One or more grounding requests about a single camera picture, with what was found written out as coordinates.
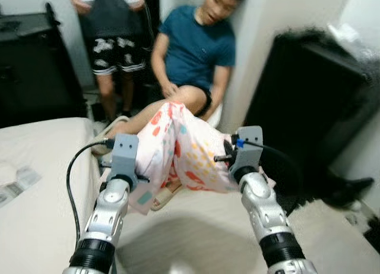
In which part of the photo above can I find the pink pillow with coloured spots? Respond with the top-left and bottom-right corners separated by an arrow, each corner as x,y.
126,102 -> 277,216

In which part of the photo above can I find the white seat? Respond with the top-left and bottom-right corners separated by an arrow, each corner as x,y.
204,102 -> 224,130

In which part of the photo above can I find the black foam floor mat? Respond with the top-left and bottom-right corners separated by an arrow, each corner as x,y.
275,190 -> 305,216

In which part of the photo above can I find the man in blue shirt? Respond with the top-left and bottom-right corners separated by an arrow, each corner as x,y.
95,0 -> 250,153

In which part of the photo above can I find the cream bed mattress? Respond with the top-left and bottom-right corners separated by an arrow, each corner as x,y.
0,116 -> 372,274

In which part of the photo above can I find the person in black patterned shorts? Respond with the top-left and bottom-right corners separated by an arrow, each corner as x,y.
62,0 -> 150,124

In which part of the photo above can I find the black cabinet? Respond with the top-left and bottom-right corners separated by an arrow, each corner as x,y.
0,12 -> 87,130

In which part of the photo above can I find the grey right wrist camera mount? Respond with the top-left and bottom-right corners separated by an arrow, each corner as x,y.
230,126 -> 264,171

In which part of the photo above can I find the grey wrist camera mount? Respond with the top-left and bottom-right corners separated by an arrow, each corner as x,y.
111,134 -> 141,177
230,126 -> 264,171

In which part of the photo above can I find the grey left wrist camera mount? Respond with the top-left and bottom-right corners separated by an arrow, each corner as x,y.
111,134 -> 141,177

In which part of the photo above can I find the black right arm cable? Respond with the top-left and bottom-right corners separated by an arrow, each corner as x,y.
236,138 -> 300,185

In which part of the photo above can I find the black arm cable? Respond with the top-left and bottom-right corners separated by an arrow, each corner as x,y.
236,138 -> 300,185
65,140 -> 116,251

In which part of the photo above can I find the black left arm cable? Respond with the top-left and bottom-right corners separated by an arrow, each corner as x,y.
65,140 -> 116,251

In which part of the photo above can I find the black curved handle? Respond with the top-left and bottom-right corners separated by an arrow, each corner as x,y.
44,3 -> 61,26

